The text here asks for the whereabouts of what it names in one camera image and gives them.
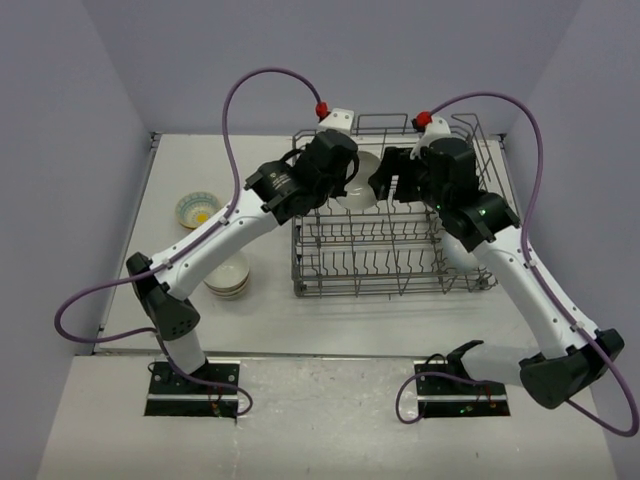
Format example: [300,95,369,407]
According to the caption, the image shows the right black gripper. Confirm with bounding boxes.
[369,146,450,212]

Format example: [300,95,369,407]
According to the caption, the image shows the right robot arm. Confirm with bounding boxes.
[369,136,625,409]

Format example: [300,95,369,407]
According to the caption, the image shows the grey wire dish rack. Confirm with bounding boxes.
[291,113,510,297]

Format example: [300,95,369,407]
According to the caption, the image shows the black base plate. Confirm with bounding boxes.
[144,361,239,419]
[414,360,511,418]

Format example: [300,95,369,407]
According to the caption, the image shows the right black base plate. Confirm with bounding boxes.
[414,360,511,418]

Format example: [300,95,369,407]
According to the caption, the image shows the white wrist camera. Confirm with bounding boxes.
[409,111,452,160]
[315,101,355,136]

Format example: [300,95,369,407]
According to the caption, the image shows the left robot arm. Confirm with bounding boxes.
[126,129,359,393]

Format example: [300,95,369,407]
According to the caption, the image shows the white bowl front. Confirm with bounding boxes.
[442,233,483,273]

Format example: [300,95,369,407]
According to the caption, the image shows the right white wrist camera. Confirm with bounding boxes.
[409,111,452,160]

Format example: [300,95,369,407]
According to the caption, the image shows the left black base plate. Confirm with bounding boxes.
[144,361,239,419]

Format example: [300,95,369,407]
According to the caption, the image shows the beige bowl orange flower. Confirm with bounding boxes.
[203,251,250,290]

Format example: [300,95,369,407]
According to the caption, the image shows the beige bowl small flowers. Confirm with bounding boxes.
[204,280,250,292]

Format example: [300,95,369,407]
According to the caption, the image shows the white bowl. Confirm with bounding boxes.
[336,151,381,211]
[442,233,483,273]

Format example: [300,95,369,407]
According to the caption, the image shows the beige bowl colourful leaves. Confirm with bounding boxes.
[209,290,247,301]

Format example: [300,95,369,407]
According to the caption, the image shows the yellow checked bowl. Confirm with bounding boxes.
[174,191,221,230]

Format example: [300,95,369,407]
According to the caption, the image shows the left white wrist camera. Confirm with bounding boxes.
[315,101,355,136]

